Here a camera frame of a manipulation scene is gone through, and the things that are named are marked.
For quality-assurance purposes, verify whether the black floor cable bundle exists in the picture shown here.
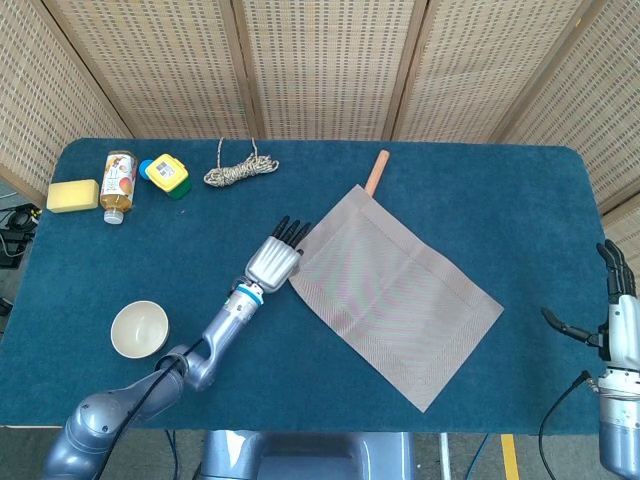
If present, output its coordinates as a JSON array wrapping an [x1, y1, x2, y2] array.
[[0, 202, 41, 269]]

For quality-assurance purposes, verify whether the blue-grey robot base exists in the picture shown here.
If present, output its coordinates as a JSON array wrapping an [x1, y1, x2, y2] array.
[[199, 430, 416, 480]]

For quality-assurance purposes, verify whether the white ceramic bowl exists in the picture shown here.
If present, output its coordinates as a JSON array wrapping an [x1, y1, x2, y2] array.
[[110, 299, 171, 360]]

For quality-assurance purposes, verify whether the yellow sponge block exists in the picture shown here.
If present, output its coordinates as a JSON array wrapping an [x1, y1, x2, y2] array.
[[46, 179, 101, 215]]

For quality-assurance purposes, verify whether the blue velvet table cloth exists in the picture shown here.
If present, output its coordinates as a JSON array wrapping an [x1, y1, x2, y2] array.
[[0, 138, 640, 435]]

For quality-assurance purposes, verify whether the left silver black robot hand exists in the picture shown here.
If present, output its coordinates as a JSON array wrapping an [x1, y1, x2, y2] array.
[[243, 215, 312, 293]]

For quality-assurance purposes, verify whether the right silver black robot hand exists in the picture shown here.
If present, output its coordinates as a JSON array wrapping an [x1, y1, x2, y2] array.
[[541, 238, 640, 371]]

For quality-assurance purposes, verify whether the brown woven placemat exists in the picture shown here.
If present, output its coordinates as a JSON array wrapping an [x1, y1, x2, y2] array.
[[288, 183, 505, 414]]

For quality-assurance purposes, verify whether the yellow floor tape strip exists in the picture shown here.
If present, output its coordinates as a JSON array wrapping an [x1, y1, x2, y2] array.
[[500, 433, 519, 480]]

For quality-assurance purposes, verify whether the woven bamboo screen panel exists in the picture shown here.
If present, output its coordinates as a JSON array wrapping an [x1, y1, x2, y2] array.
[[499, 0, 640, 214], [0, 0, 136, 206], [602, 207, 640, 346], [232, 0, 429, 142], [392, 0, 599, 144], [42, 0, 264, 141]]

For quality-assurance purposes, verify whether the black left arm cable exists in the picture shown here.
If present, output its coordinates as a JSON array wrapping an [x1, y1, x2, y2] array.
[[92, 337, 209, 480]]

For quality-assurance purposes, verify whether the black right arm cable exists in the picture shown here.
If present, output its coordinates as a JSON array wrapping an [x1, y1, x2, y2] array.
[[538, 369, 594, 480]]

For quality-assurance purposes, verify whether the green container with yellow lid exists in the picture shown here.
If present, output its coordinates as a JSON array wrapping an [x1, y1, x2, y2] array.
[[145, 153, 193, 202]]

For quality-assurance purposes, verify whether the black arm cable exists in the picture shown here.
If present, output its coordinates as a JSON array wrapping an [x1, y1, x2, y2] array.
[[538, 369, 594, 480], [92, 337, 209, 480]]

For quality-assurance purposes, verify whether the juice bottle with fruit label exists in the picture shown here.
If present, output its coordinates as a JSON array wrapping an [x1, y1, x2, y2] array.
[[99, 150, 139, 226]]

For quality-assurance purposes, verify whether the wooden rolling pin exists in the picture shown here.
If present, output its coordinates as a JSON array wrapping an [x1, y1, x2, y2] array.
[[363, 149, 391, 196]]

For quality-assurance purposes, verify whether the blue floor cable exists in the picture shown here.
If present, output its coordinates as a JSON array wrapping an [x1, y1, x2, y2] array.
[[165, 429, 180, 480], [466, 433, 490, 480]]

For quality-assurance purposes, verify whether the coiled speckled rope bundle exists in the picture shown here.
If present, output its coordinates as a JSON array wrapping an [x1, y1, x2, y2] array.
[[202, 137, 281, 190]]

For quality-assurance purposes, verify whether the metal table leg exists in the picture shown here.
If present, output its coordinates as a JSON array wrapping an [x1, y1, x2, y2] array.
[[438, 433, 452, 480]]

